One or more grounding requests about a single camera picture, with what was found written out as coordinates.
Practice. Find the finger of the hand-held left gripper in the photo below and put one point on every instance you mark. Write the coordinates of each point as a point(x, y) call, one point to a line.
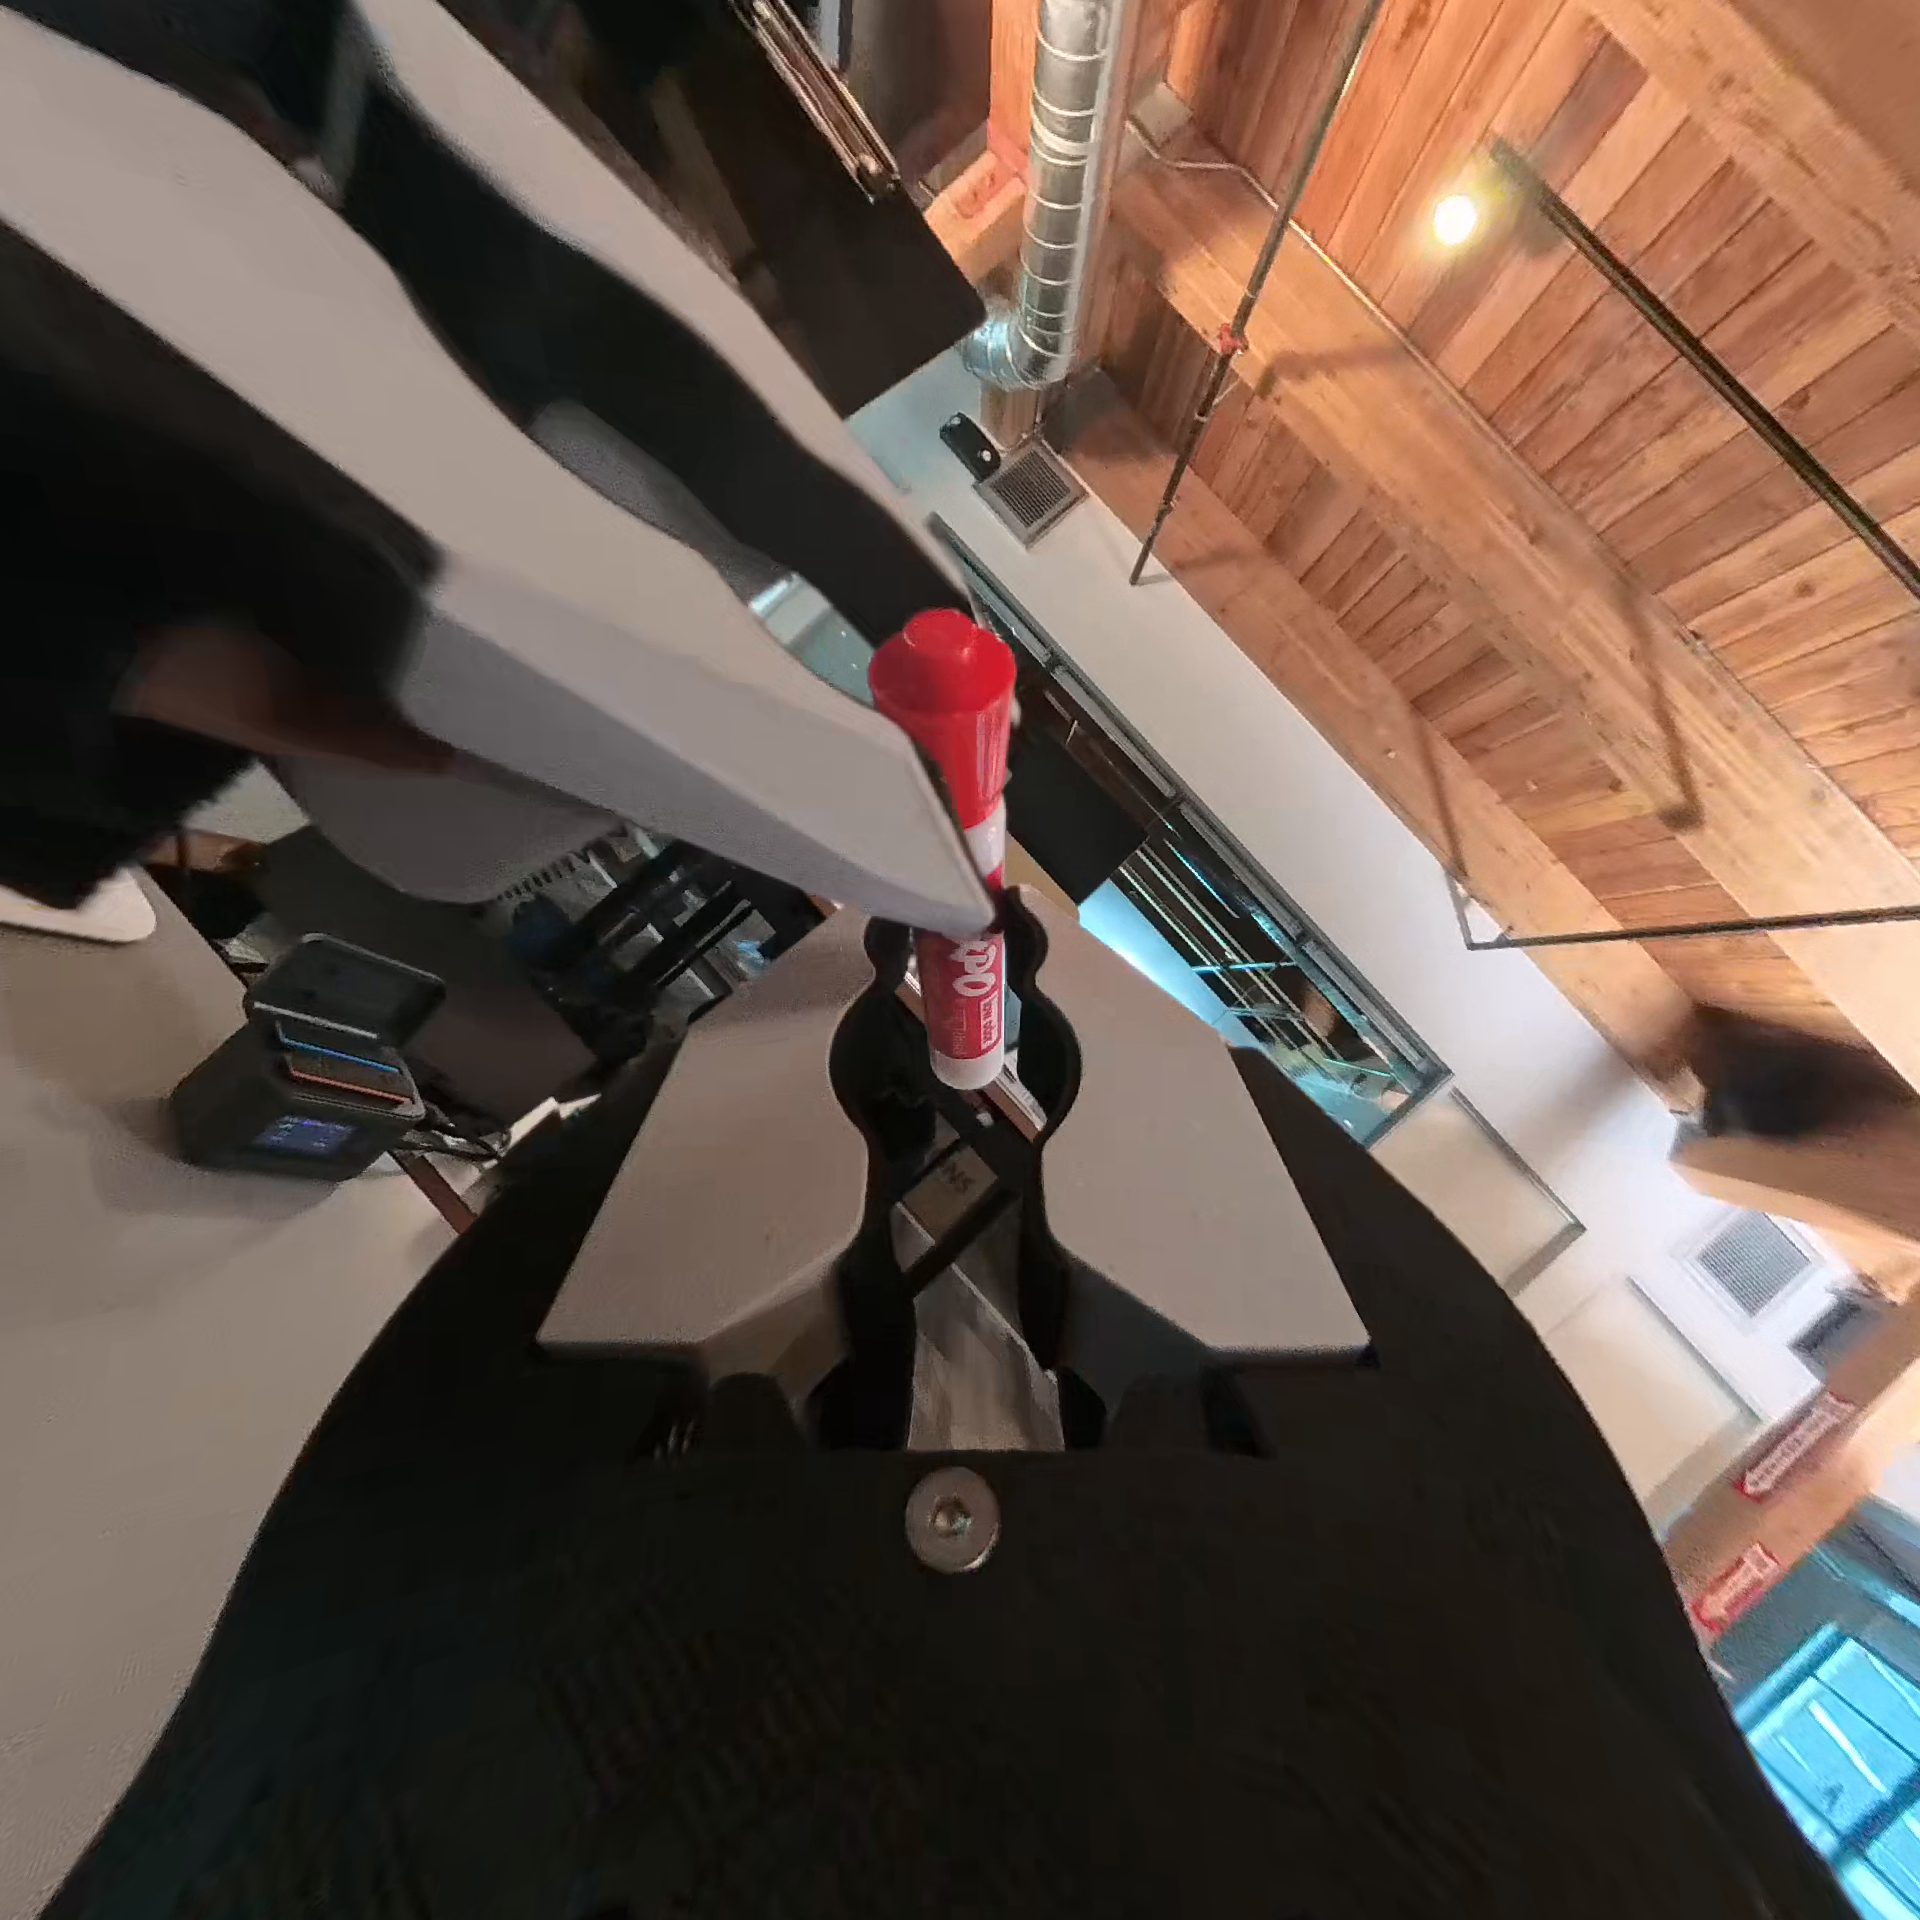
point(450, 494)
point(600, 299)

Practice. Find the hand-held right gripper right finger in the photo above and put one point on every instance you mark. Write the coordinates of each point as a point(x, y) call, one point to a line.
point(1185, 1213)

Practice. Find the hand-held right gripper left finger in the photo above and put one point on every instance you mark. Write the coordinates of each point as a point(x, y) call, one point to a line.
point(720, 1201)

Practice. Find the red white marker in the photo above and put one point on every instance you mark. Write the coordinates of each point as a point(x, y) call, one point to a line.
point(960, 750)

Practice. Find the black square panel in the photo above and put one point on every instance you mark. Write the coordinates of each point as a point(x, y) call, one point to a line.
point(1073, 826)

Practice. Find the white screen stand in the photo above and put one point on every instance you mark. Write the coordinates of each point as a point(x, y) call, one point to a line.
point(77, 908)

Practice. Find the black battery charging case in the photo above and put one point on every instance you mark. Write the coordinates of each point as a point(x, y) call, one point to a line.
point(301, 1066)

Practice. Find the large window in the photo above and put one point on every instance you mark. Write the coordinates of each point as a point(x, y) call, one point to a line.
point(1830, 1769)

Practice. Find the glass wall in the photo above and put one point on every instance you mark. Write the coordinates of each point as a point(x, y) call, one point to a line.
point(1277, 961)

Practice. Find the black wall camera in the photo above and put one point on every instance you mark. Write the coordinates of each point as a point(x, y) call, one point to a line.
point(969, 440)

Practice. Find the wall air vent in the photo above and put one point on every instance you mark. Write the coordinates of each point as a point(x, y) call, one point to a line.
point(1747, 1261)
point(1031, 492)

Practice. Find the silver ceiling duct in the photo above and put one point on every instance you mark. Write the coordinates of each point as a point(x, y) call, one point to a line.
point(1066, 180)

